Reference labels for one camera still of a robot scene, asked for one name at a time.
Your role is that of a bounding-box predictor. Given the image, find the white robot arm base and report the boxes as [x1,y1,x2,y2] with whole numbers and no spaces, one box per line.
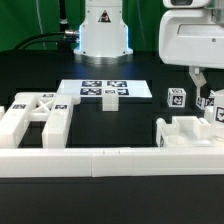
[74,0,133,65]

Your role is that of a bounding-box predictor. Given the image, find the white base tag plate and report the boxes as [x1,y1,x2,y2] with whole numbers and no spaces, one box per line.
[57,79,152,98]

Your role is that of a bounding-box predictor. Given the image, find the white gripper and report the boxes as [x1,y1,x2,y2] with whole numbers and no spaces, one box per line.
[159,0,224,98]

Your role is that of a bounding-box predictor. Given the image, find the white chair seat panel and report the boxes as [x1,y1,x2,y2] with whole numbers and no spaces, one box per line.
[156,116,224,147]

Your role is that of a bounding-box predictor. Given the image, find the small tagged cube right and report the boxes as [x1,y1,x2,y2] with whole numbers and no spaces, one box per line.
[196,97,214,110]

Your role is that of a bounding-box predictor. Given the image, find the white chair back frame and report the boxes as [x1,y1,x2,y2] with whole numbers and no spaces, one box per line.
[0,92,81,149]

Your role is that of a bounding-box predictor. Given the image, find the white fence wall rail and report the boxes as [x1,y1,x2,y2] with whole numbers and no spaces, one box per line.
[0,147,224,178]

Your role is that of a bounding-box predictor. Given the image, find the black cable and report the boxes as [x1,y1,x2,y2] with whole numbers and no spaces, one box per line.
[13,29,81,51]

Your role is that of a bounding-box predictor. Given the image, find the white tagged cube part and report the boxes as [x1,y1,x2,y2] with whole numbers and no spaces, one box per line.
[167,88,186,108]

